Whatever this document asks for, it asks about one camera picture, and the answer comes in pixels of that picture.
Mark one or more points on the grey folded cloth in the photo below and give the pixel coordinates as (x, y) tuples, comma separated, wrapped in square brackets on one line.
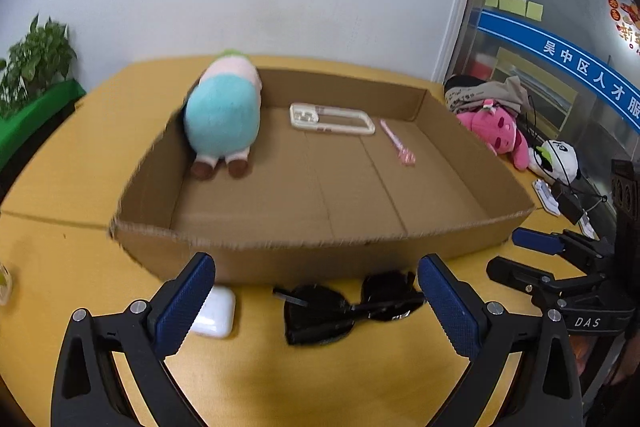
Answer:
[(500, 92)]

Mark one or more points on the pink pen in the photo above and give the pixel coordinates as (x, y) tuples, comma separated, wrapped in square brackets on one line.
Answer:
[(400, 152)]

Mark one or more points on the white earbuds case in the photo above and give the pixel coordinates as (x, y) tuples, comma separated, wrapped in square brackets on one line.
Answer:
[(217, 312)]

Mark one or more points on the small black box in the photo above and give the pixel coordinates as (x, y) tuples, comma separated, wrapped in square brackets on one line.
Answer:
[(567, 204)]

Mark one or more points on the white panda plush toy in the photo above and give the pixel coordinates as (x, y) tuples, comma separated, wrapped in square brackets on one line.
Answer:
[(557, 157)]

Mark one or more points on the black sunglasses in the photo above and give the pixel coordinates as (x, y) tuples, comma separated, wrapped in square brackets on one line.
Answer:
[(315, 312)]

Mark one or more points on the red window decoration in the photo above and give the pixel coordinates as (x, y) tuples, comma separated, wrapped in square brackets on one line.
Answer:
[(625, 12)]

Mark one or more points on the clear plastic item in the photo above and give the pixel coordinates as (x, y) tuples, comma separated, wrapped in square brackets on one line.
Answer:
[(4, 284)]

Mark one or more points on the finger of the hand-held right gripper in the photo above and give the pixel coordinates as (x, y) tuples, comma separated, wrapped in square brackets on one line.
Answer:
[(535, 241), (515, 272)]

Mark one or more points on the clear white phone case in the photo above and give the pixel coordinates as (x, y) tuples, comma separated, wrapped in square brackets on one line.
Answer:
[(302, 114)]

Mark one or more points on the teal and pink plush toy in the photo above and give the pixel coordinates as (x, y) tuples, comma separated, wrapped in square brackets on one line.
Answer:
[(222, 117)]

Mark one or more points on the green planter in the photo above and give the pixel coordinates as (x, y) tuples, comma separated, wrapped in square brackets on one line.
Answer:
[(35, 117)]

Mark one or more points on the white tag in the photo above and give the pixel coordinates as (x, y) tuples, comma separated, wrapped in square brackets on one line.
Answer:
[(587, 225)]

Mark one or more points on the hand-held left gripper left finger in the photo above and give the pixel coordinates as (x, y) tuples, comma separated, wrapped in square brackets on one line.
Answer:
[(182, 307)]

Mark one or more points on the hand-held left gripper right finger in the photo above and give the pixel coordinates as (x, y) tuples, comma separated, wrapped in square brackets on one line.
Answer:
[(450, 307)]

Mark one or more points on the green potted plant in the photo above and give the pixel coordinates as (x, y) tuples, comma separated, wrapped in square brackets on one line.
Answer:
[(40, 57)]

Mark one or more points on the cardboard box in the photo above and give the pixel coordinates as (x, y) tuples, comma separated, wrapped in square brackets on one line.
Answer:
[(350, 187)]

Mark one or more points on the blue window banner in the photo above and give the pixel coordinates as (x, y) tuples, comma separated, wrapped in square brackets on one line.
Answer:
[(550, 42)]

